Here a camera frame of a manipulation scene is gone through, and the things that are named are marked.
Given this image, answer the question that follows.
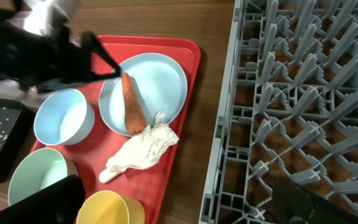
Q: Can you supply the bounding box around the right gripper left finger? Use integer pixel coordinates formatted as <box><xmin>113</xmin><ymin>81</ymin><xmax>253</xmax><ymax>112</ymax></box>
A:
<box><xmin>0</xmin><ymin>175</ymin><xmax>86</xmax><ymax>224</ymax></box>

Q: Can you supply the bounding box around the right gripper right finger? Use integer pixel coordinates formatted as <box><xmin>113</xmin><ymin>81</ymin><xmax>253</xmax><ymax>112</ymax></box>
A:
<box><xmin>272</xmin><ymin>177</ymin><xmax>358</xmax><ymax>224</ymax></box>

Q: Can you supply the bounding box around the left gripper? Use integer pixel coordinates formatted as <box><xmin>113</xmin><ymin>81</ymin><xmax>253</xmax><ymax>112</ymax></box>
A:
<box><xmin>0</xmin><ymin>9</ymin><xmax>122</xmax><ymax>90</ymax></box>

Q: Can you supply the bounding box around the mint green bowl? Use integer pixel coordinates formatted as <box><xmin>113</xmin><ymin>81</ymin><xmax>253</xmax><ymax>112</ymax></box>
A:
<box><xmin>8</xmin><ymin>148</ymin><xmax>78</xmax><ymax>206</ymax></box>

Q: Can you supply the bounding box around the orange carrot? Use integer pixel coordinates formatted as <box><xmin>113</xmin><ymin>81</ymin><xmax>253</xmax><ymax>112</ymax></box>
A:
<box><xmin>121</xmin><ymin>73</ymin><xmax>147</xmax><ymax>135</ymax></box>

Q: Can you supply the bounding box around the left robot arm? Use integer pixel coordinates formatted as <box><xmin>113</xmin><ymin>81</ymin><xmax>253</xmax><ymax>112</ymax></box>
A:
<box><xmin>0</xmin><ymin>1</ymin><xmax>122</xmax><ymax>95</ymax></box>

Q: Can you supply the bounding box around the grey dishwasher rack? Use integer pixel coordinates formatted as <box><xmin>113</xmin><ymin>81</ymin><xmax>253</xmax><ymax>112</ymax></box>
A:
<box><xmin>199</xmin><ymin>0</ymin><xmax>358</xmax><ymax>223</ymax></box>

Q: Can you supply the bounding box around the yellow plastic cup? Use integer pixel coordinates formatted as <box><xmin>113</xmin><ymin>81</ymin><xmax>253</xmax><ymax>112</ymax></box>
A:
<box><xmin>76</xmin><ymin>190</ymin><xmax>145</xmax><ymax>224</ymax></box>

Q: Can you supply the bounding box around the white plastic spoon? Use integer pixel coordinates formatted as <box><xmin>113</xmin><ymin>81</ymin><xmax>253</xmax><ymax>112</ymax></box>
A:
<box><xmin>99</xmin><ymin>169</ymin><xmax>124</xmax><ymax>184</ymax></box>

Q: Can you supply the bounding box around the light blue bowl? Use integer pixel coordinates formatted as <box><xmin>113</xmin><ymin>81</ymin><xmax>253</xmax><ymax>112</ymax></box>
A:
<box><xmin>34</xmin><ymin>88</ymin><xmax>95</xmax><ymax>146</ymax></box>

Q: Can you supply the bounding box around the light blue plate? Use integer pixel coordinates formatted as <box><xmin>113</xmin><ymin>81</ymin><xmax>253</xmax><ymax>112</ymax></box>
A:
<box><xmin>99</xmin><ymin>53</ymin><xmax>188</xmax><ymax>136</ymax></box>

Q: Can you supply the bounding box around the black plastic tray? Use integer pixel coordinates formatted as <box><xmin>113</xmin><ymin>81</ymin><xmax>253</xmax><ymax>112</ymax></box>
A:
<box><xmin>0</xmin><ymin>98</ymin><xmax>35</xmax><ymax>183</ymax></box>

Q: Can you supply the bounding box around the crumpled white napkin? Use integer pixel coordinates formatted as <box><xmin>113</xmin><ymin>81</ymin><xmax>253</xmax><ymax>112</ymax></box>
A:
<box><xmin>106</xmin><ymin>111</ymin><xmax>179</xmax><ymax>173</ymax></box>

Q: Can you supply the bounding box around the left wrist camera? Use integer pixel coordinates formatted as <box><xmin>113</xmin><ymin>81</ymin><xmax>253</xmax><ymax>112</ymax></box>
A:
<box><xmin>8</xmin><ymin>0</ymin><xmax>81</xmax><ymax>36</ymax></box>

